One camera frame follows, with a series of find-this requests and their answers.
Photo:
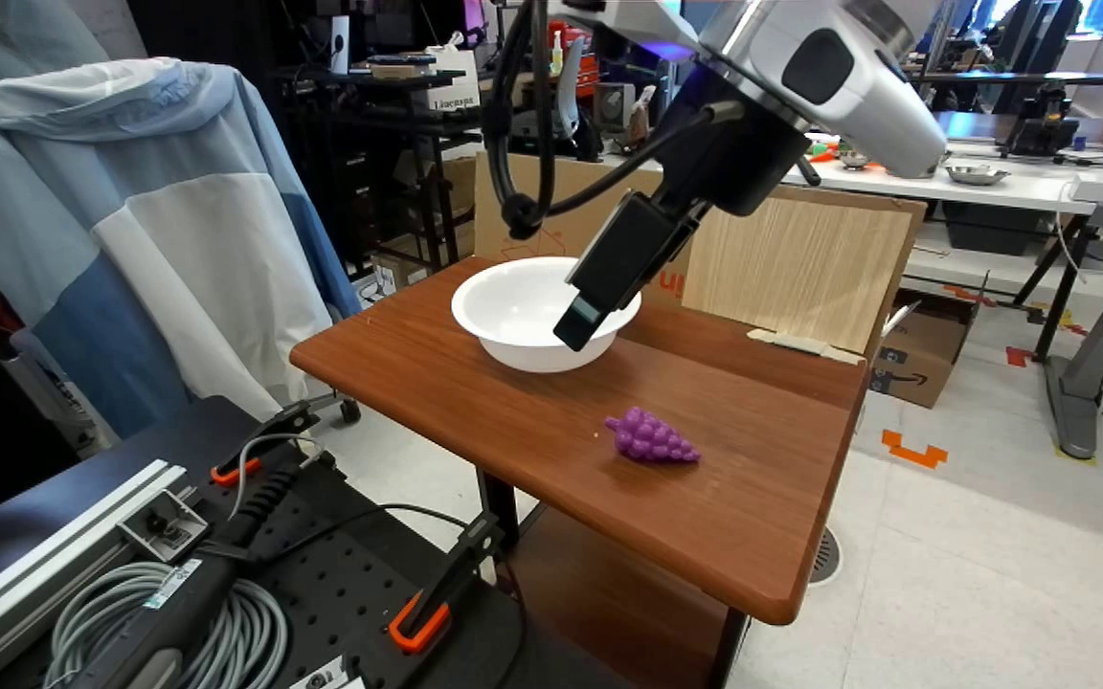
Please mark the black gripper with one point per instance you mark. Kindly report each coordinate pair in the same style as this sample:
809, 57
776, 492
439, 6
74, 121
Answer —
721, 157

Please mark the purple toy grape bunch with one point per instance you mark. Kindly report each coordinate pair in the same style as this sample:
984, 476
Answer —
644, 436

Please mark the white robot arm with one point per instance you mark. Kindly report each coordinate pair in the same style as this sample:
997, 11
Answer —
759, 75

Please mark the white plastic bowl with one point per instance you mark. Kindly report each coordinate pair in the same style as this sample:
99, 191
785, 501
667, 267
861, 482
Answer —
513, 311

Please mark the cardboard box panel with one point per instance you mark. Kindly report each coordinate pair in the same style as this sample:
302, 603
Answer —
809, 268

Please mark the white desk with clutter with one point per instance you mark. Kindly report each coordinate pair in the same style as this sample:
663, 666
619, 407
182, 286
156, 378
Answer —
984, 181

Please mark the wooden side table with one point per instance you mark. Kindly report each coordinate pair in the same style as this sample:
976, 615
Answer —
653, 566

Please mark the orange black clamp right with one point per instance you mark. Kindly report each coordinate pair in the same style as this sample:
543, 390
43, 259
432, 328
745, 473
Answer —
292, 422

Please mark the orange black clamp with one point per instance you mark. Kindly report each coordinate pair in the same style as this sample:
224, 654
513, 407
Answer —
292, 422
426, 615

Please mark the orange black clamp left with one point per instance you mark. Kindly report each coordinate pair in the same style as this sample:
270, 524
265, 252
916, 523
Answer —
426, 615

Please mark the blue white jacket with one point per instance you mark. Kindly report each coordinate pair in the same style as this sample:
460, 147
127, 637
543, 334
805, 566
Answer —
159, 244

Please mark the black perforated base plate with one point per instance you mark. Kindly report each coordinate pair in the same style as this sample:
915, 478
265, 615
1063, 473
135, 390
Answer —
292, 589

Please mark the aluminium extrusion rail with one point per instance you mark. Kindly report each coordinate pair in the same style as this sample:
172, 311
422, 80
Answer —
142, 509

